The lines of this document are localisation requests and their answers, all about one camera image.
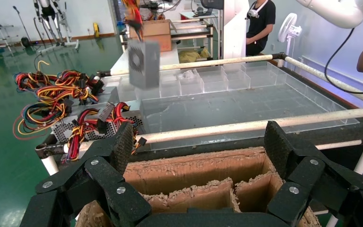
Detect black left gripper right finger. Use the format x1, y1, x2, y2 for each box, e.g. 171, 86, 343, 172
264, 120, 363, 227

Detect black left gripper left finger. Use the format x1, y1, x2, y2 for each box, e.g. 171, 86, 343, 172
19, 121, 153, 227

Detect silver perforated power supply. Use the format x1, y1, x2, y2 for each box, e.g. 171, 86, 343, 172
50, 102, 147, 163

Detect worn brown cardboard divider box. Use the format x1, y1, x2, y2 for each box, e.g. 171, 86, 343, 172
75, 146, 322, 227

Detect clear acrylic divided tray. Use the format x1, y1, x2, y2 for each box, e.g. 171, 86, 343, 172
101, 61, 361, 152

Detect white standing fan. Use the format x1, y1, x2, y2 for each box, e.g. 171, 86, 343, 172
277, 12, 303, 58

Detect yellow crumpled cloth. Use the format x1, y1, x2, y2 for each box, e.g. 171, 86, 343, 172
177, 47, 211, 64

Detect brown cardboard box red print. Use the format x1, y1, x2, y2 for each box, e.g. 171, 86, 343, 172
129, 19, 173, 53

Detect black pole stand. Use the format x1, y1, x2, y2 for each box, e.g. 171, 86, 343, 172
12, 5, 33, 49

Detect person with headset around neck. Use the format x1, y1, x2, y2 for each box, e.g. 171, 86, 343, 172
245, 0, 277, 57

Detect white upright column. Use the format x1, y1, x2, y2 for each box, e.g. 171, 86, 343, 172
221, 0, 251, 60

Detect robot legs on white stand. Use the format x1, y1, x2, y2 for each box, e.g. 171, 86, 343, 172
32, 0, 81, 53

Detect white pipe shelf rack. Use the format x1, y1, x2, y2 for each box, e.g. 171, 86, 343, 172
169, 17, 216, 60

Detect multicoloured looped cable bundle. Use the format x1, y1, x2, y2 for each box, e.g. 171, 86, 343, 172
11, 102, 73, 140

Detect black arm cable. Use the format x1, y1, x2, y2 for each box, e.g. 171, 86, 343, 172
323, 27, 363, 95

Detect red black cable bundle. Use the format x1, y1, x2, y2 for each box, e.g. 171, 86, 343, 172
14, 71, 59, 92

